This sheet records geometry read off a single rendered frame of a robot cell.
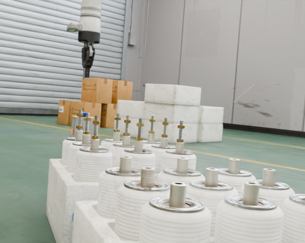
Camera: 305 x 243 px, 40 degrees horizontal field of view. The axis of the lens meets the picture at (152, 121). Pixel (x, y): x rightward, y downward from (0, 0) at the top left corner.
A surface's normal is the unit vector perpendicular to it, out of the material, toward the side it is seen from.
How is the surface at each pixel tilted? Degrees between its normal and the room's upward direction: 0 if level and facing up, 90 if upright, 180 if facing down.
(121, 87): 90
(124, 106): 90
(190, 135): 90
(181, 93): 90
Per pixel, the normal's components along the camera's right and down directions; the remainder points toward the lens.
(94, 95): -0.67, -0.01
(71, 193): 0.33, 0.07
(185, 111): 0.73, 0.09
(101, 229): 0.07, -1.00
